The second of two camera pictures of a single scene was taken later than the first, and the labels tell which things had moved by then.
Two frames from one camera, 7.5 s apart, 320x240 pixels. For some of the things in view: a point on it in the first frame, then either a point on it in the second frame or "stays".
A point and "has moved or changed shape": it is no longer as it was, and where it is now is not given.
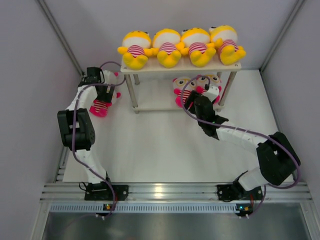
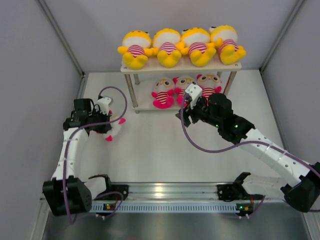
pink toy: [213, 80] stays
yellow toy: [136, 47] stays
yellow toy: [167, 45] stays
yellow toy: [225, 37] stays
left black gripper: [106, 96] → [104, 129]
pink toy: [100, 108] has moved or changed shape
